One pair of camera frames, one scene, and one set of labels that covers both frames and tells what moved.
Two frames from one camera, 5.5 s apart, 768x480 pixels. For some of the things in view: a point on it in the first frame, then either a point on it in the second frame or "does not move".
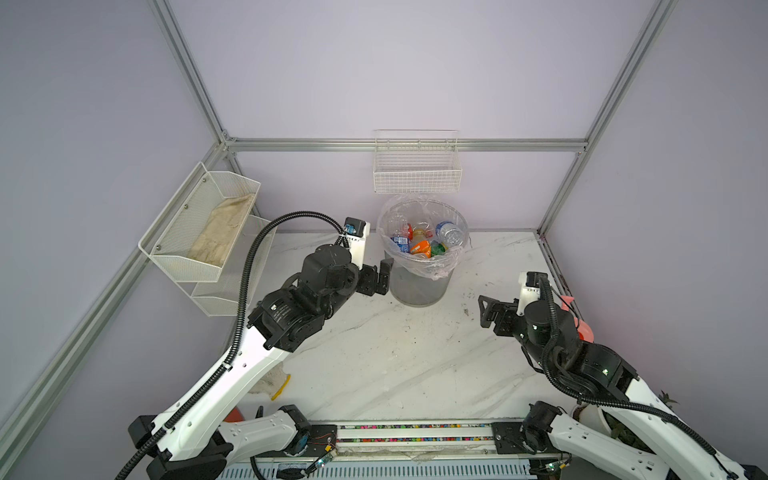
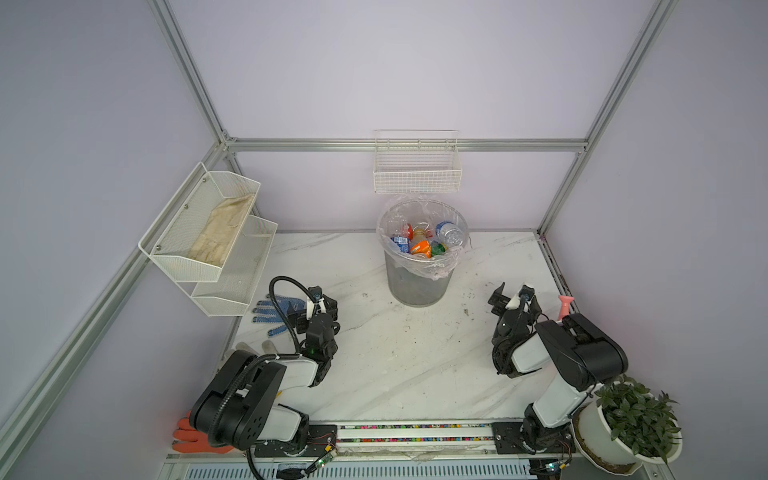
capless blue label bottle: x=403 y=243 does not move
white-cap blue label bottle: x=450 y=233 does not move
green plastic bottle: x=438 y=248 does not move
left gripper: x=368 y=285 → x=299 y=320
